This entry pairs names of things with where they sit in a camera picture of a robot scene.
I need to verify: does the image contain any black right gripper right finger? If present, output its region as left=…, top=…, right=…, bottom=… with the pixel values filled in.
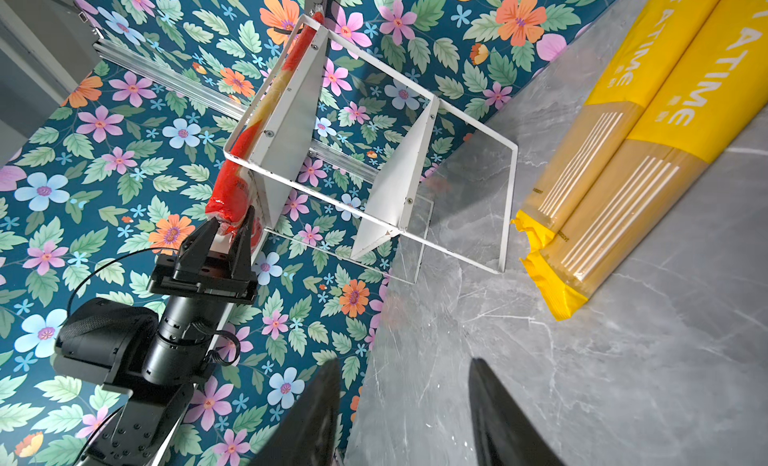
left=468, top=358, right=564, bottom=466

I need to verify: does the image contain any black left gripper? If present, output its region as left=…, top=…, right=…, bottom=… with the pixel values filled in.
left=149, top=206, right=258, bottom=304

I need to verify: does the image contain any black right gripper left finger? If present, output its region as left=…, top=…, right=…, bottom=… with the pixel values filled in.
left=249, top=359, right=341, bottom=466

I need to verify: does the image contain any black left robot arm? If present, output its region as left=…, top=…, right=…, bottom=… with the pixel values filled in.
left=54, top=207, right=258, bottom=465

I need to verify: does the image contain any white two-tier shelf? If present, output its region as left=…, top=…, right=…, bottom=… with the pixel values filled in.
left=223, top=14, right=520, bottom=286

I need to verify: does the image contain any yellow pasta pack middle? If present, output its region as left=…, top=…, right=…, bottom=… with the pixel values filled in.
left=523, top=0, right=767, bottom=321

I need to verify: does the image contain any yellow pasta pack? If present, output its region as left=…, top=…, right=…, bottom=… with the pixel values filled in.
left=523, top=0, right=767, bottom=321
left=514, top=0, right=720, bottom=252

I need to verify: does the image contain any yellow pasta pack left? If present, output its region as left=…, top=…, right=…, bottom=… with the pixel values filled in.
left=514, top=0, right=720, bottom=252

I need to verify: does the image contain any aluminium frame post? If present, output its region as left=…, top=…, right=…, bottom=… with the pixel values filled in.
left=93, top=39, right=379, bottom=184

